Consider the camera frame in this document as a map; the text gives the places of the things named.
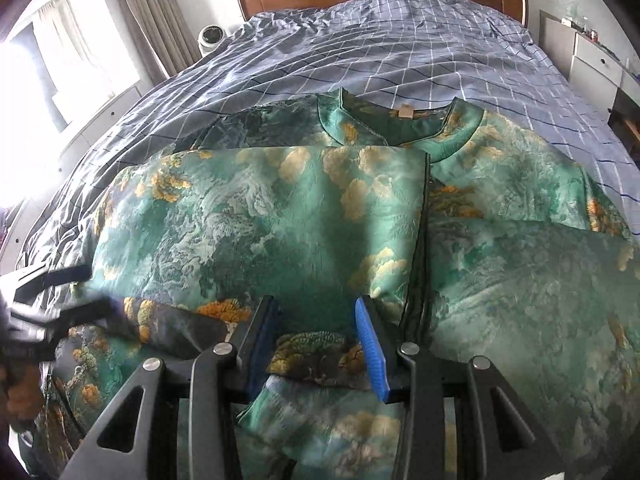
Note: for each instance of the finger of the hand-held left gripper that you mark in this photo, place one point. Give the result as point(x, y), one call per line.
point(52, 277)
point(75, 314)

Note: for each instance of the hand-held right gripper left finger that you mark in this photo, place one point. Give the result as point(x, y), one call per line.
point(261, 345)

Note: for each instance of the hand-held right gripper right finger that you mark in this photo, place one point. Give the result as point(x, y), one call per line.
point(374, 347)

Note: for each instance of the green printed jacket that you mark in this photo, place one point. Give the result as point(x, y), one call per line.
point(310, 240)

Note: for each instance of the white window cabinet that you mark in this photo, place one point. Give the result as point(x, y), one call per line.
point(100, 120)

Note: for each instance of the window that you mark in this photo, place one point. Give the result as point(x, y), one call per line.
point(65, 60)

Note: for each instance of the beige curtain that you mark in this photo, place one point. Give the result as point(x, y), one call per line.
point(150, 15)

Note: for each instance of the white round fan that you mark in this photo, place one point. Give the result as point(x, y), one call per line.
point(212, 36)

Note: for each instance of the bed with blue checked sheet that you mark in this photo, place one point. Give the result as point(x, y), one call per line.
point(400, 40)

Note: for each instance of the white desk with drawer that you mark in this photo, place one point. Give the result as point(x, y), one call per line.
point(592, 55)

